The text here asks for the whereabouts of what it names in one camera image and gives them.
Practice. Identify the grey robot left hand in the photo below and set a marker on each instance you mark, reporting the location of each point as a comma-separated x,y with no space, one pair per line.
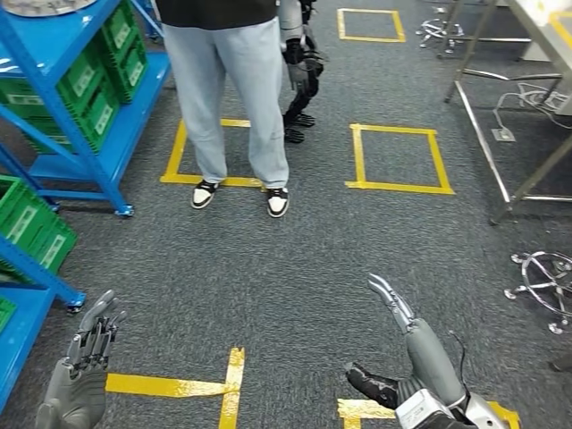
76,391

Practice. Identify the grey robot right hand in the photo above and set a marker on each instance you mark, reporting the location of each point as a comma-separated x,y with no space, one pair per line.
431,361

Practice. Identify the blue metal shelf rack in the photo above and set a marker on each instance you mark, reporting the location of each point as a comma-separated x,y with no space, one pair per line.
130,118
22,331

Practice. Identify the stainless steel workbench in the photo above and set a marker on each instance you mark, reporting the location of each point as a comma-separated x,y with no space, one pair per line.
536,23

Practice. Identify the green plastic crate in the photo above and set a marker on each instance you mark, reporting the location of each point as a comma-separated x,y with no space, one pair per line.
13,204
17,97
91,127
4,311
125,77
112,29
72,86
58,243

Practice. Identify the black stool chrome base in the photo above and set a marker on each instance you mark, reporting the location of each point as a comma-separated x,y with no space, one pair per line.
536,284

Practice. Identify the black humanoid robot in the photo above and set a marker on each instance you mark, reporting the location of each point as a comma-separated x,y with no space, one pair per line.
303,71

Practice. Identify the person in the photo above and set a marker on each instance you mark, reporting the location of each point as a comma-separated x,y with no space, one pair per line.
223,89

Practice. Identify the yellow tape outline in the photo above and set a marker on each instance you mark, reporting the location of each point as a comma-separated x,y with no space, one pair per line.
563,29

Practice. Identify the grey plastic wheel cover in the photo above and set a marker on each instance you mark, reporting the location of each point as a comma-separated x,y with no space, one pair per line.
40,6

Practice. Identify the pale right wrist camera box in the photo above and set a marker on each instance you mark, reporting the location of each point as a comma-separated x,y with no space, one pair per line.
419,411

